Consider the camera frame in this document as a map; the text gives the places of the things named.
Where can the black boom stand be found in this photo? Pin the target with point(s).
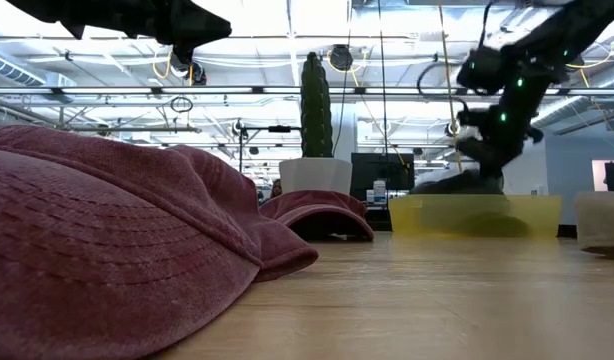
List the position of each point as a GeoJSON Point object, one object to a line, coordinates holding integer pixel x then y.
{"type": "Point", "coordinates": [279, 129]}

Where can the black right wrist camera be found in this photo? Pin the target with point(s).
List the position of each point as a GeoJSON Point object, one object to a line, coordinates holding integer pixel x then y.
{"type": "Point", "coordinates": [479, 70]}

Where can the green cactus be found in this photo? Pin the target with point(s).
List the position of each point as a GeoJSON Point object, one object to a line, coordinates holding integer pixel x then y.
{"type": "Point", "coordinates": [316, 110]}

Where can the maroon baseball cap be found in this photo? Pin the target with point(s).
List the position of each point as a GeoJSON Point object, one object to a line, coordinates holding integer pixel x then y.
{"type": "Point", "coordinates": [317, 202]}
{"type": "Point", "coordinates": [112, 225]}

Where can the black metal table frame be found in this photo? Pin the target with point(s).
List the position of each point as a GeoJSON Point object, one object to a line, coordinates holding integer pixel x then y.
{"type": "Point", "coordinates": [567, 231]}

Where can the person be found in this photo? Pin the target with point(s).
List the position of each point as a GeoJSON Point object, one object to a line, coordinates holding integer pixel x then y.
{"type": "Point", "coordinates": [276, 187]}

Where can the white bottle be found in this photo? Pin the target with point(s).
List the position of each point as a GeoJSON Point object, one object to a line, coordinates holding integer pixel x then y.
{"type": "Point", "coordinates": [379, 192]}

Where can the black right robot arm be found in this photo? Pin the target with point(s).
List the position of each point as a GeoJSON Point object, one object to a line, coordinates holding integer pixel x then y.
{"type": "Point", "coordinates": [572, 30]}

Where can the dark green baseball cap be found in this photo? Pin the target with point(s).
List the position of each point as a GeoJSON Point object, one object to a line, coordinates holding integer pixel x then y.
{"type": "Point", "coordinates": [457, 185]}

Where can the beige baseball cap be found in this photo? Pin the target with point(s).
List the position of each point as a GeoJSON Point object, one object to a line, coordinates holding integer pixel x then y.
{"type": "Point", "coordinates": [602, 225]}

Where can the yellow translucent plastic bin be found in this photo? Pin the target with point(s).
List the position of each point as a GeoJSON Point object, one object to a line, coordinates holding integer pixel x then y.
{"type": "Point", "coordinates": [422, 215]}

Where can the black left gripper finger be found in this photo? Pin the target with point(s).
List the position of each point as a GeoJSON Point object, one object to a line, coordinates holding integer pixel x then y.
{"type": "Point", "coordinates": [192, 25]}

